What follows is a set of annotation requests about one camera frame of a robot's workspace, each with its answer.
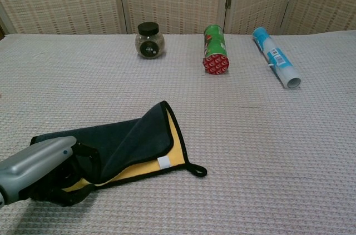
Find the blue white rolled bag pack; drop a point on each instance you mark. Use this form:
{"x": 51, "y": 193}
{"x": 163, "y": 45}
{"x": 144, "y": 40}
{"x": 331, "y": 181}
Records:
{"x": 275, "y": 54}

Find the yellow cloth with black edge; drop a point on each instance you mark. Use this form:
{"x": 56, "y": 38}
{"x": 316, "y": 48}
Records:
{"x": 125, "y": 140}

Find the metal screen hinge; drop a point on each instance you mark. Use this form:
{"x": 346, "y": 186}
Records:
{"x": 228, "y": 1}

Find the white woven tablecloth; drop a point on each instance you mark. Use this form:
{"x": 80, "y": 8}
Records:
{"x": 250, "y": 149}

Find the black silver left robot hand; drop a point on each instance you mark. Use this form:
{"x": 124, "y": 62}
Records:
{"x": 33, "y": 160}

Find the glass jar with black lid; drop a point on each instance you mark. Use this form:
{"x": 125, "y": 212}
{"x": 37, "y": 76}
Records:
{"x": 149, "y": 44}

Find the green chip can red lid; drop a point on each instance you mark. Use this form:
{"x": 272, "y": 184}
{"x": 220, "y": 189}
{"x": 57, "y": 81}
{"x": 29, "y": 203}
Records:
{"x": 215, "y": 49}

